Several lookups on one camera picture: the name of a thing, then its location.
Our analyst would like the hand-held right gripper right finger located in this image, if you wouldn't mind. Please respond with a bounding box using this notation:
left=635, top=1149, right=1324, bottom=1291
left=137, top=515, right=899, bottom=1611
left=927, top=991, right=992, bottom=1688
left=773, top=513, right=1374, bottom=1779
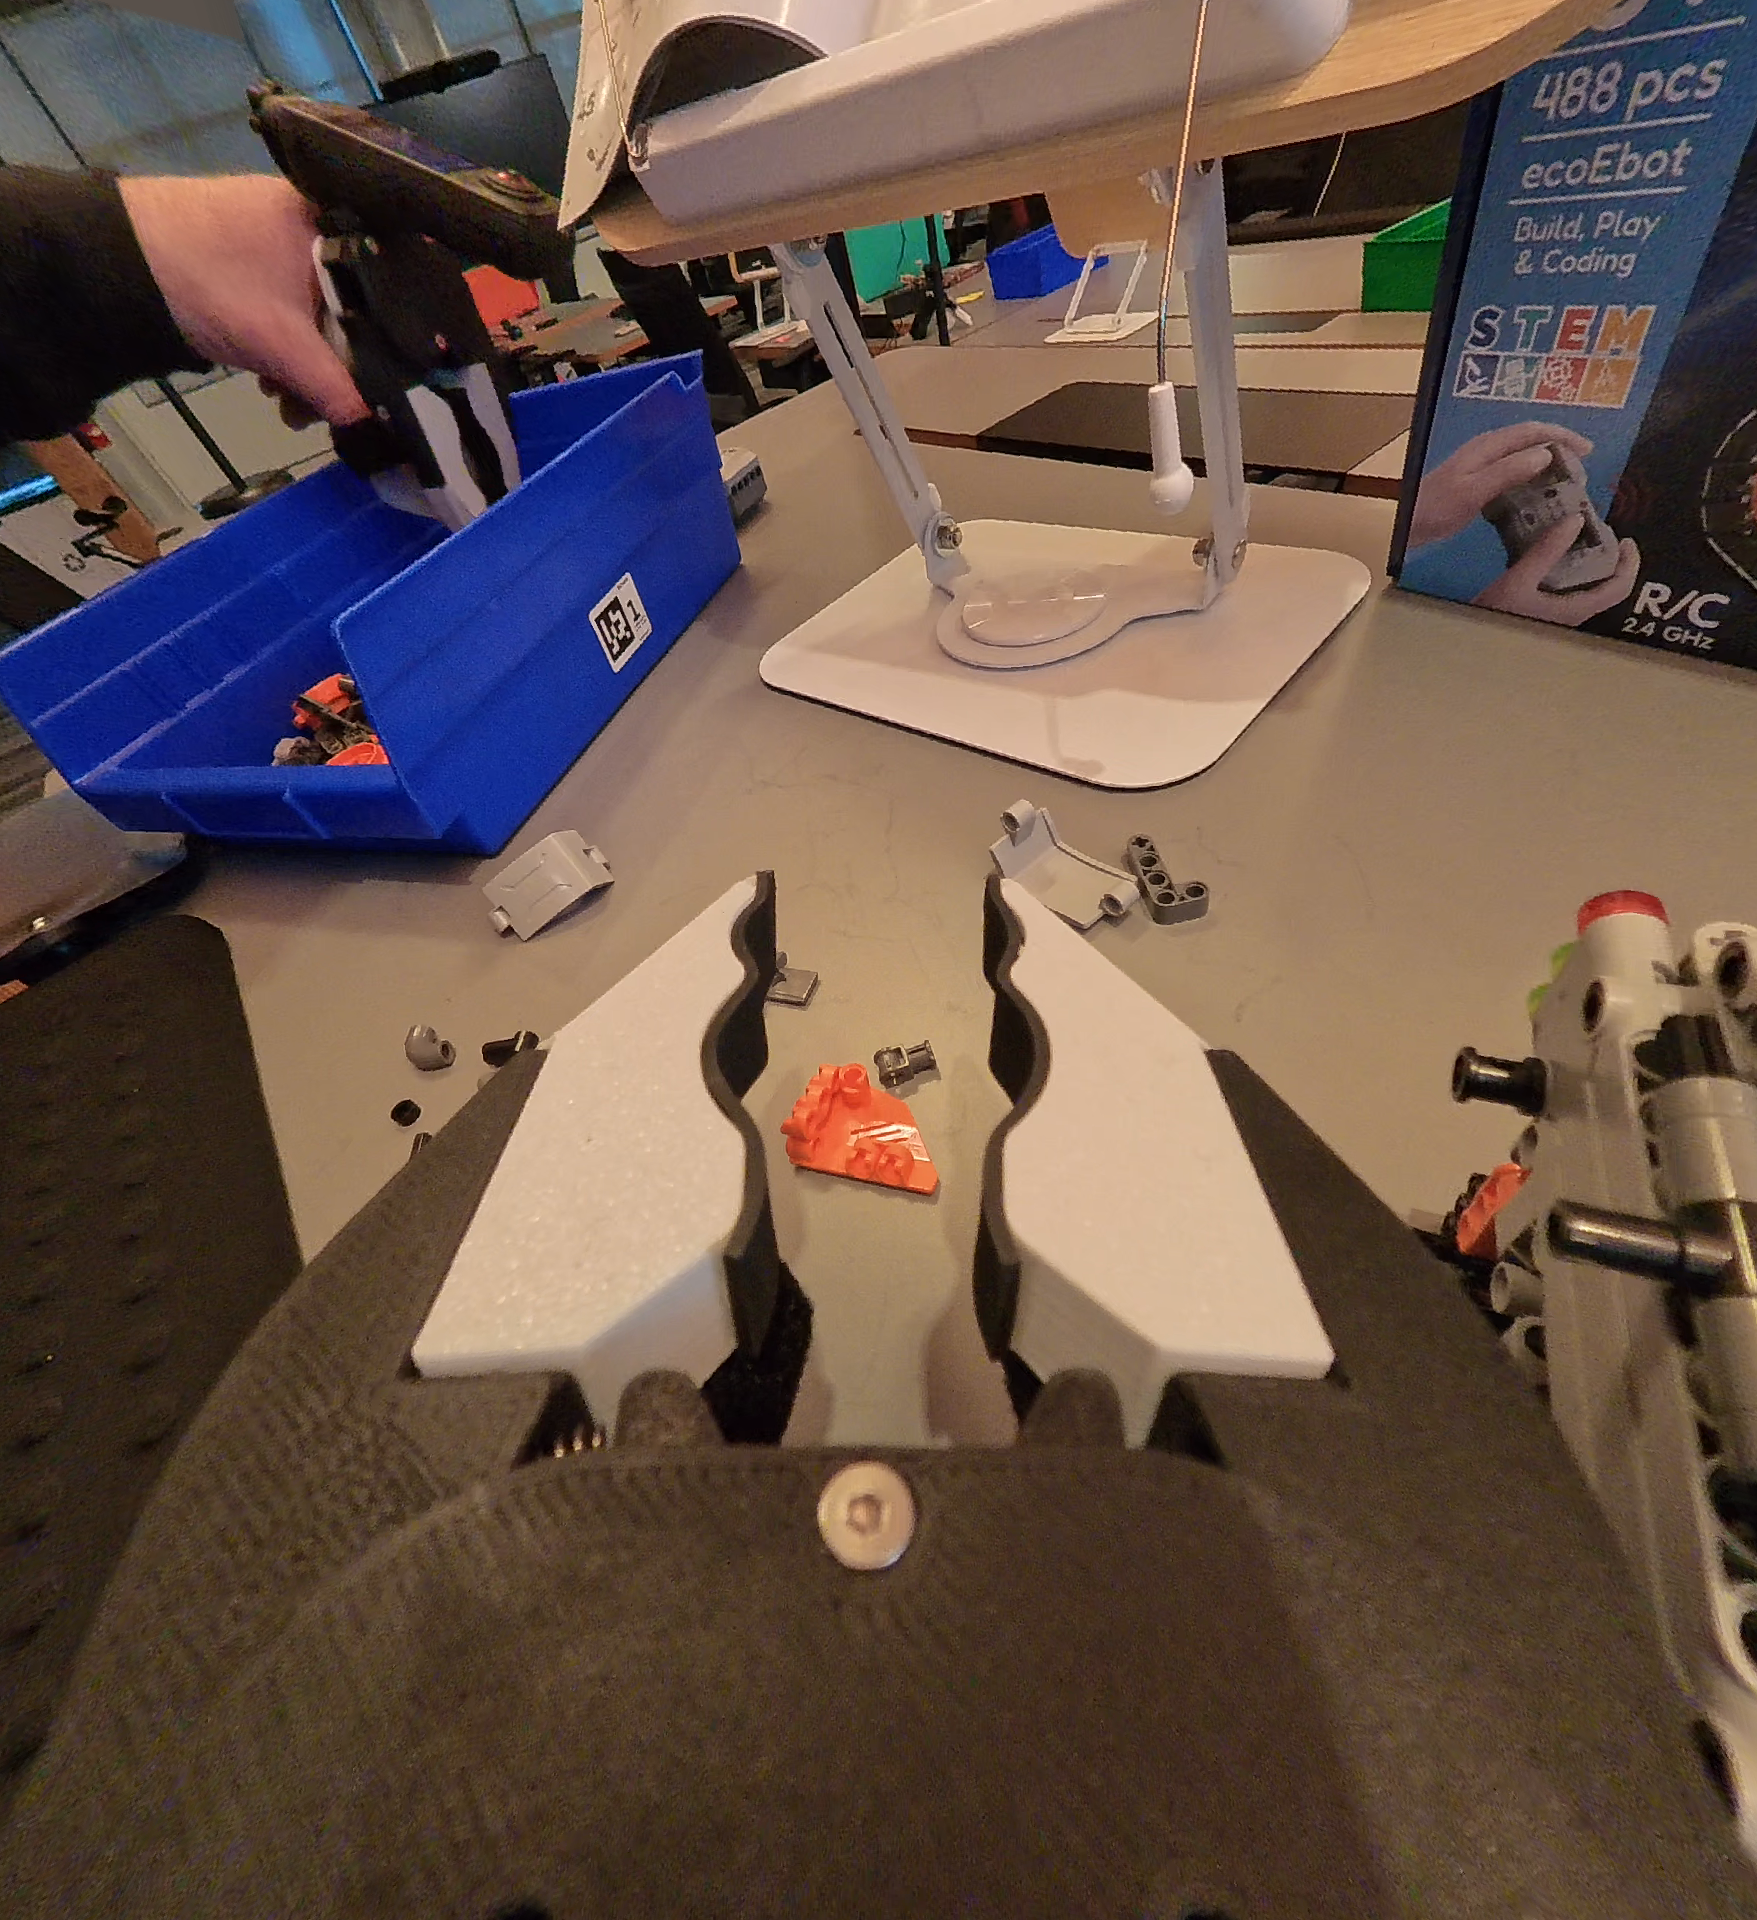
left=970, top=871, right=1339, bottom=1445

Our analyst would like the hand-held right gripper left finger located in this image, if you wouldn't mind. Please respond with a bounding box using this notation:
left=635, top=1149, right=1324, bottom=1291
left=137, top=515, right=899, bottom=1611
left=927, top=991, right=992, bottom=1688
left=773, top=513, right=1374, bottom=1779
left=410, top=871, right=789, bottom=1445

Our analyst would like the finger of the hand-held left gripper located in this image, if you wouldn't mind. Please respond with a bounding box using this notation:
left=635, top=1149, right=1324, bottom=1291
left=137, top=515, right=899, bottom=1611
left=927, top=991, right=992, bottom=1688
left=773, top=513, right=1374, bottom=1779
left=398, top=387, right=485, bottom=534
left=466, top=370, right=528, bottom=506

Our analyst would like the blue bin with square tag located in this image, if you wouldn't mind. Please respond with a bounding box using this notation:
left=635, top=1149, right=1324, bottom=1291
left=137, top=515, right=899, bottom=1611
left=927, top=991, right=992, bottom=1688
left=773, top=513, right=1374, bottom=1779
left=0, top=354, right=743, bottom=861

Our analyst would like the pile of small brick parts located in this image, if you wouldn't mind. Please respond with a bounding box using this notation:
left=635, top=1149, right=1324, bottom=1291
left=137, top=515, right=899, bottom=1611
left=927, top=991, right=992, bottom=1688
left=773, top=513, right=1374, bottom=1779
left=272, top=674, right=401, bottom=773

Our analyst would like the grey orange toy brick assembly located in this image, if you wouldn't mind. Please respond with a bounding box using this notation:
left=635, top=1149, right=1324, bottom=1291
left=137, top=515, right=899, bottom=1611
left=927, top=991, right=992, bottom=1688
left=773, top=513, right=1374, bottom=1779
left=1431, top=885, right=1757, bottom=1803

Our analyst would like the person's left forearm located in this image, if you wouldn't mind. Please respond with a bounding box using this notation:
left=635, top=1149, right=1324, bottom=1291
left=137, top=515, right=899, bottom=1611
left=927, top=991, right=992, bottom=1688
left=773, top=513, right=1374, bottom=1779
left=0, top=158, right=205, bottom=487

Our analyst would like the person's left hand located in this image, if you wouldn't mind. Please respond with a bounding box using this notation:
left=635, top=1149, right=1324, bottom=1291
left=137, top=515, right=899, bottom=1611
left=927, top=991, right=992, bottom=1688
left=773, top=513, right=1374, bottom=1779
left=117, top=170, right=376, bottom=427

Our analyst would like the dark monitor screen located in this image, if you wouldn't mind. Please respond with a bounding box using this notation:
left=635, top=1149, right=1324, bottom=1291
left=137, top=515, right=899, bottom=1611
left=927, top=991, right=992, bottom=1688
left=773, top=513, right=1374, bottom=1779
left=370, top=46, right=584, bottom=215

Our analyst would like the printed instruction booklet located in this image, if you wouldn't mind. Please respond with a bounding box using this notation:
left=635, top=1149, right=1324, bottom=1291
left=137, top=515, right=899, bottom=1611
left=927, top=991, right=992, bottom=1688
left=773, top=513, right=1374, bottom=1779
left=564, top=0, right=820, bottom=226

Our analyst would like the orange brick panel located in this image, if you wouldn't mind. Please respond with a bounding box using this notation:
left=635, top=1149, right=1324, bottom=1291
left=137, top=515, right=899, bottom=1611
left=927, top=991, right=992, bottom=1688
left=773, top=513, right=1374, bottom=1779
left=784, top=1064, right=945, bottom=1197

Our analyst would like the light grey flat brick panel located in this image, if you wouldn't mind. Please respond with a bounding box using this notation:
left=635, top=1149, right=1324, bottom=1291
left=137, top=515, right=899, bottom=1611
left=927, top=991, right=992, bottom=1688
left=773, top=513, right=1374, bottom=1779
left=480, top=831, right=614, bottom=941

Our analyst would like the grey brick beam with holes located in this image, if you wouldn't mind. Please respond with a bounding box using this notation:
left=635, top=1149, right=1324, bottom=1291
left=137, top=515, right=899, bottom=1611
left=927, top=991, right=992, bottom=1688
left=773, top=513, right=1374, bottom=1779
left=1128, top=838, right=1216, bottom=922

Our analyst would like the light grey curved brick panel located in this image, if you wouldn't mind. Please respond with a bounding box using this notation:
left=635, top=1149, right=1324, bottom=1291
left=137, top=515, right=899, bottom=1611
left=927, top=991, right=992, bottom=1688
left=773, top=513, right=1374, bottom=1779
left=990, top=798, right=1139, bottom=922

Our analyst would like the white book stand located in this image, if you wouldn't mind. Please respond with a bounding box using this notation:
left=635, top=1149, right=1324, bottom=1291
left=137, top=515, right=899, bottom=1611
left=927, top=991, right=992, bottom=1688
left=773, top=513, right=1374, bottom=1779
left=564, top=0, right=1602, bottom=791

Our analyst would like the brown background table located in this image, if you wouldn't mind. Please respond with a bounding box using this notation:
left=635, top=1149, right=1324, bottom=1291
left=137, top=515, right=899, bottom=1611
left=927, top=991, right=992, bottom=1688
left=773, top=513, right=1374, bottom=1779
left=880, top=226, right=1453, bottom=496

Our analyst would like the dark robot kit box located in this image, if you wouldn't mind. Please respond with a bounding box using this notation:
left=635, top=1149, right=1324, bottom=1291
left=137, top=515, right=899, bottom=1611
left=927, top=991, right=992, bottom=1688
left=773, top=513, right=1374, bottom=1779
left=1390, top=0, right=1757, bottom=690

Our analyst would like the grey armrest bracket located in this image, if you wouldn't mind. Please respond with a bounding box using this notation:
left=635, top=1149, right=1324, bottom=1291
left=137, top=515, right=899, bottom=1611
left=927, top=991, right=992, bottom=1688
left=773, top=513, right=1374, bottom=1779
left=0, top=787, right=211, bottom=991

